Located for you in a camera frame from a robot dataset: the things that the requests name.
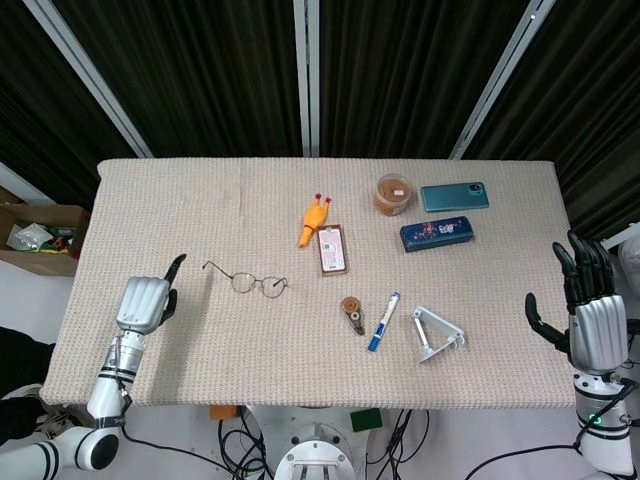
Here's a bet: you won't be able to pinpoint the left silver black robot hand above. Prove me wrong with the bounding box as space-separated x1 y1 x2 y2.
114 253 188 335

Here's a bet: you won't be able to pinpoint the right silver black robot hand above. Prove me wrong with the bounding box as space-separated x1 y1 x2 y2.
524 229 629 375

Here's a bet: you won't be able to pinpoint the black wire-frame eyeglasses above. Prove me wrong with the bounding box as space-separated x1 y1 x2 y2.
201 259 290 300

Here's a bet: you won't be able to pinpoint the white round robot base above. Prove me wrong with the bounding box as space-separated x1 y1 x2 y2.
244 404 381 480

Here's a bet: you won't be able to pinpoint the beige waffle weave tablecloth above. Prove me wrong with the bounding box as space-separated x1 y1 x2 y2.
38 158 587 409

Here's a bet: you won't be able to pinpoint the brown cardboard box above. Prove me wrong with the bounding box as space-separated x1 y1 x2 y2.
0 187 91 278

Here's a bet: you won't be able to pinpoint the clear plastic bag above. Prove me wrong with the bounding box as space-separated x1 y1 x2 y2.
6 222 53 250

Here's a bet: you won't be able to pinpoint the white plastic phone stand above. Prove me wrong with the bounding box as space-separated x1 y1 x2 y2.
410 306 468 364

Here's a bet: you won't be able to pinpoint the black cloth heap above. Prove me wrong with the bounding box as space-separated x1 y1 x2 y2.
0 325 59 446

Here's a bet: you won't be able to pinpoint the dark blue printed long box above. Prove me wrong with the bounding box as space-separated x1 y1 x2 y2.
399 215 475 254

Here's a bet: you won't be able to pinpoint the yellow rubber chicken toy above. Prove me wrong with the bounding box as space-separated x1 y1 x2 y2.
298 192 333 249

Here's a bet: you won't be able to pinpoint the red flat card box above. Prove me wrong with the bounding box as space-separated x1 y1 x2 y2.
317 224 349 278

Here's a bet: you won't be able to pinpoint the teal smartphone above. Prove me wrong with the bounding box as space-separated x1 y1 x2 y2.
420 181 491 214

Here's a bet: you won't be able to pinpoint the brown correction tape dispenser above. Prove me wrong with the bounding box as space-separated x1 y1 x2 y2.
340 296 367 336

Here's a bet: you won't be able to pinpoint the blue white marker pen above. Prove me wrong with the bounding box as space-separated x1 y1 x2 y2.
368 291 402 353

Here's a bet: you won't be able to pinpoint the black pleated curtain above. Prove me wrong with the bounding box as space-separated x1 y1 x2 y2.
0 0 640 241

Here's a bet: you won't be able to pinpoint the clear jar of rubber bands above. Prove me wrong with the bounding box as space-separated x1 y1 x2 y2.
372 172 415 217

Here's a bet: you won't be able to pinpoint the small dark green block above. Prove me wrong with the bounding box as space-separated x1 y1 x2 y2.
349 407 384 434

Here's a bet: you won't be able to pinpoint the black cable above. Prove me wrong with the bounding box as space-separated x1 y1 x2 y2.
463 439 587 480
118 424 239 476

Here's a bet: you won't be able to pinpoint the white metal frame post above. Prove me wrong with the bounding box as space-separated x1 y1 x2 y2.
292 0 321 159
449 0 557 161
22 0 154 159

